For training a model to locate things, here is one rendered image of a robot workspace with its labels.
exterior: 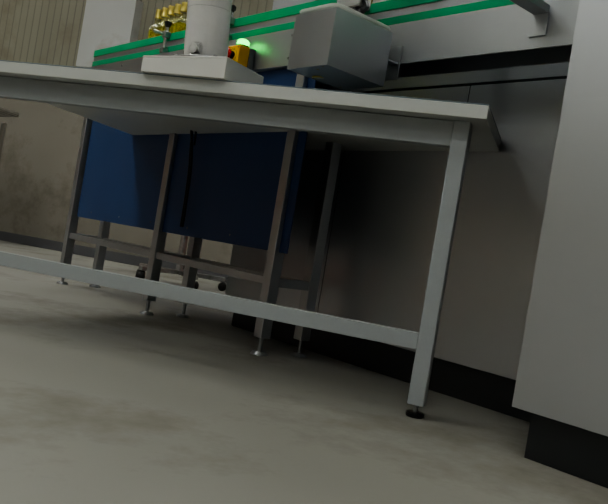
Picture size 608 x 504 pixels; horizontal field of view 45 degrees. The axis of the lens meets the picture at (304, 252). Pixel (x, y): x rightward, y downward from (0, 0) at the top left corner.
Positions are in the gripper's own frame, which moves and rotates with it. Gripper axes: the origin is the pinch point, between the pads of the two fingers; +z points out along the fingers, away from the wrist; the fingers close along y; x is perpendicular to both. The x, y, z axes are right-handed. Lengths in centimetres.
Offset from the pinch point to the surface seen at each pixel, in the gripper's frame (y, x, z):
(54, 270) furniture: 46, 54, 81
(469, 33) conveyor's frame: -29.4, -17.0, -0.1
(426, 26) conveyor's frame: -13.8, -16.4, -3.9
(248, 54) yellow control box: 53, -2, 1
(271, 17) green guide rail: 50, -7, -12
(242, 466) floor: -68, 63, 99
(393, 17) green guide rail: 1.7, -17.7, -9.1
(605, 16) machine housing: -78, -2, 7
